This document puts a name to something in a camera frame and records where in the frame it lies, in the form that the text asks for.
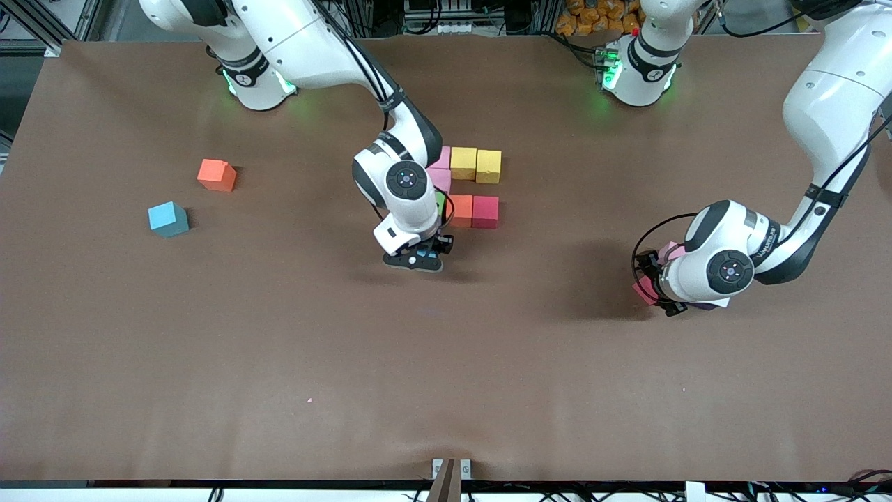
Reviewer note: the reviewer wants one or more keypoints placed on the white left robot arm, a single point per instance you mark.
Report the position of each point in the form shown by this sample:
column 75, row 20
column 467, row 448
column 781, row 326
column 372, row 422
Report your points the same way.
column 829, row 104

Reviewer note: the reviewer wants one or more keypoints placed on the bag of orange items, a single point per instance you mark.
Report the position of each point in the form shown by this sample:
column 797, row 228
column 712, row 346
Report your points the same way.
column 592, row 17

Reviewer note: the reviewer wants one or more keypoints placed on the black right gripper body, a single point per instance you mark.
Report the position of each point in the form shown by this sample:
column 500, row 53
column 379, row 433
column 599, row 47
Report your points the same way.
column 443, row 245

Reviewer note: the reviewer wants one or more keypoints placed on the brown table cover sheet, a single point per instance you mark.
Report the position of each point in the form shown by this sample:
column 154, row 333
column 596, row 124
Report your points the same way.
column 446, row 362

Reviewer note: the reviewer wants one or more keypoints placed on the yellow foam cube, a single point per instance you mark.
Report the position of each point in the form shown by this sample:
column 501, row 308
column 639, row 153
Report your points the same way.
column 488, row 166
column 463, row 162

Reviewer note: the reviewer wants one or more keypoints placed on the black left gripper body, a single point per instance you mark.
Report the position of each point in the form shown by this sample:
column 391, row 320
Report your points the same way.
column 651, row 269

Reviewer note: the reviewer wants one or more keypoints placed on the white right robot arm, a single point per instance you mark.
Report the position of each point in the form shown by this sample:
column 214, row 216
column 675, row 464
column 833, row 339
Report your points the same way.
column 300, row 42

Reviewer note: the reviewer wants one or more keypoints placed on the orange foam cube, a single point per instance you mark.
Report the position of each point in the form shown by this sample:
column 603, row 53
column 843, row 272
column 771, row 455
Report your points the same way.
column 214, row 174
column 461, row 210

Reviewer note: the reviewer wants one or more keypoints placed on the small white socket strip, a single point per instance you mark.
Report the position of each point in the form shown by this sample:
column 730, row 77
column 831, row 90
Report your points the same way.
column 460, row 28

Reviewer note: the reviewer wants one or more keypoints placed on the metal bracket with brown stick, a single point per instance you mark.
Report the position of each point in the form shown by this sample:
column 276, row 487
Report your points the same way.
column 446, row 484

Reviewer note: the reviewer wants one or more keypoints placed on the pink foam cube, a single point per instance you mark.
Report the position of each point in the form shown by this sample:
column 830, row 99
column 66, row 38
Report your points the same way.
column 440, row 180
column 444, row 157
column 670, row 249

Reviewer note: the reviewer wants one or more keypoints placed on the green foam cube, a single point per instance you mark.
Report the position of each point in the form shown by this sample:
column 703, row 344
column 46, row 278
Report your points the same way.
column 440, row 203

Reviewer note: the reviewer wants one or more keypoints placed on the red foam cube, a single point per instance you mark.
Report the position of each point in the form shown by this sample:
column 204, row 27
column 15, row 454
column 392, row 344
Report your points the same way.
column 486, row 212
column 644, row 291

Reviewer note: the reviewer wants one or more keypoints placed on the purple foam cube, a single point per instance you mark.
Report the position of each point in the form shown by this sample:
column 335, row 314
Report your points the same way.
column 704, row 305

